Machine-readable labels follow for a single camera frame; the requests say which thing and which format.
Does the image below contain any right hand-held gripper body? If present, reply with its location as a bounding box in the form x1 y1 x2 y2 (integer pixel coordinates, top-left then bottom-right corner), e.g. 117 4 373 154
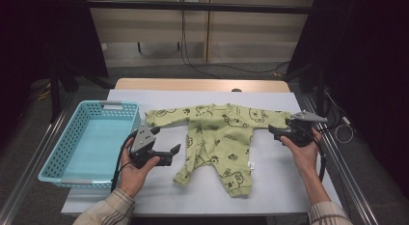
287 110 329 148

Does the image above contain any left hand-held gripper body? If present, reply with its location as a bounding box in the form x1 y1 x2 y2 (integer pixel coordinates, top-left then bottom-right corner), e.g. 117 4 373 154
128 125 162 170

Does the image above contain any light blue plastic basket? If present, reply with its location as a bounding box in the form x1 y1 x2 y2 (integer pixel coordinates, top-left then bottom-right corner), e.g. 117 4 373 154
38 99 142 190

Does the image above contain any green printed baby romper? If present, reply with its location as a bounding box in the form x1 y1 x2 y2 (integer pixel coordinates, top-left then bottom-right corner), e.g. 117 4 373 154
144 102 292 199

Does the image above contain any person's right hand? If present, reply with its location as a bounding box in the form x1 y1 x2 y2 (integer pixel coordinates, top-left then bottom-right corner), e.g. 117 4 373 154
280 127 323 180

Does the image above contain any person's left hand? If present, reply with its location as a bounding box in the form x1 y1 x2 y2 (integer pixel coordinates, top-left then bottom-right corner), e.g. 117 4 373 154
119 137 161 199

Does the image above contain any black metal stand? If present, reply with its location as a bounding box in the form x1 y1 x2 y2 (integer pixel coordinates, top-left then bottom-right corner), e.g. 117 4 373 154
283 62 326 118
49 62 115 124

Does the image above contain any wooden table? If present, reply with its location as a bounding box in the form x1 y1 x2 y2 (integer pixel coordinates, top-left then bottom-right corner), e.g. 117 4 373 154
114 77 291 94

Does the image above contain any black curtain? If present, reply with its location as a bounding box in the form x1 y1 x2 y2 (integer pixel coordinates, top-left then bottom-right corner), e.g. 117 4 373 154
286 0 409 197
0 0 109 146

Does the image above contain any long wooden desk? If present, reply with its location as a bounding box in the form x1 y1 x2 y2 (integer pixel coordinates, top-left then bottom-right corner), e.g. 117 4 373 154
85 0 317 15

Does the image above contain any left hand-held gripper black cable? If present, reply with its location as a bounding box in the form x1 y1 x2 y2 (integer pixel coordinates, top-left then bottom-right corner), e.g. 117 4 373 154
110 129 139 193

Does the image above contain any hand-held gripper black cable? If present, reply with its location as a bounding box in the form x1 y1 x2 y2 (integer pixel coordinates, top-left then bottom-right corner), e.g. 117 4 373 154
313 127 327 183
110 129 139 193

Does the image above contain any right hand-held gripper black cable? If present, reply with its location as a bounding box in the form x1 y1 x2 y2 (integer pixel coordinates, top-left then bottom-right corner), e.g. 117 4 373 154
313 127 327 183

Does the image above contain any white coiled cable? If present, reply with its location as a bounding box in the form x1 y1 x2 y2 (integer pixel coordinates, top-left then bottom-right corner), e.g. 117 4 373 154
322 89 355 145

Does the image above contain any aluminium floor rail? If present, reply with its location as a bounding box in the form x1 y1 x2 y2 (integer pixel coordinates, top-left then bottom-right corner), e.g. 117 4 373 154
302 93 380 225
0 89 80 225

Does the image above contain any black power cable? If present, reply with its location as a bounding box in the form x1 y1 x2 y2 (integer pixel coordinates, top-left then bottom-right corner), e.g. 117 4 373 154
179 1 292 79

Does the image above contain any yellow floor cable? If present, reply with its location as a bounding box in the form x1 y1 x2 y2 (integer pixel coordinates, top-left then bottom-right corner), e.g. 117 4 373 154
30 81 52 102

